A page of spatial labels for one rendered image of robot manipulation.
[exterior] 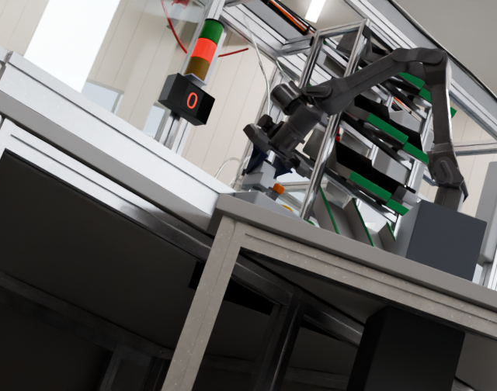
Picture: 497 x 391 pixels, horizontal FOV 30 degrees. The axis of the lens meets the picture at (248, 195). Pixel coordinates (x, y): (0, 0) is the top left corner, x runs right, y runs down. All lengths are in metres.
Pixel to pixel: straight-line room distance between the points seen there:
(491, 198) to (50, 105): 2.48
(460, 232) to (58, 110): 0.81
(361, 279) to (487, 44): 8.38
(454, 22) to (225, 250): 8.22
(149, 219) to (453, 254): 0.61
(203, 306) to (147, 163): 0.33
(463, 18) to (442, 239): 7.76
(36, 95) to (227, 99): 8.60
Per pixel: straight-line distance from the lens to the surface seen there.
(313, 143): 2.46
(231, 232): 1.56
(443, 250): 1.86
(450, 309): 1.63
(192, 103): 2.15
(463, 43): 9.96
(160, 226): 1.66
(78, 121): 1.65
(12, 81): 1.60
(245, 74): 10.32
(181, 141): 3.35
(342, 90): 2.11
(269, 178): 2.12
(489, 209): 3.80
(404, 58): 2.12
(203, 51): 2.20
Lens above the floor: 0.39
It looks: 18 degrees up
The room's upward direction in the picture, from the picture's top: 19 degrees clockwise
